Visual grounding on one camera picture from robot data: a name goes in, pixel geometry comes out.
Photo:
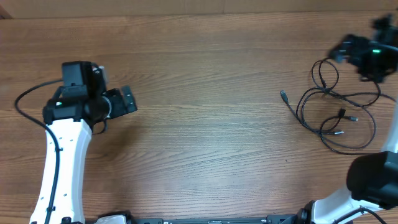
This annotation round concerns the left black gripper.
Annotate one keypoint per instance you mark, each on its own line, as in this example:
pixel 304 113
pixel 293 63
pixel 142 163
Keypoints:
pixel 120 108

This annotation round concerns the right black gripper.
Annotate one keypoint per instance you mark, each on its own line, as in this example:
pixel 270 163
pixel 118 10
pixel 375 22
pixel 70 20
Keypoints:
pixel 356 57

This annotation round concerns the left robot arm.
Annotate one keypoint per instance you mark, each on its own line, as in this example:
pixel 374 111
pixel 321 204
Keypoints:
pixel 69 116

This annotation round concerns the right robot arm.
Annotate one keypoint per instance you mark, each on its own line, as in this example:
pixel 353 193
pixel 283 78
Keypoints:
pixel 371 183

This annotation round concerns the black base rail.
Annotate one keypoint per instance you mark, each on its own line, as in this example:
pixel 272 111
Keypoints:
pixel 269 219

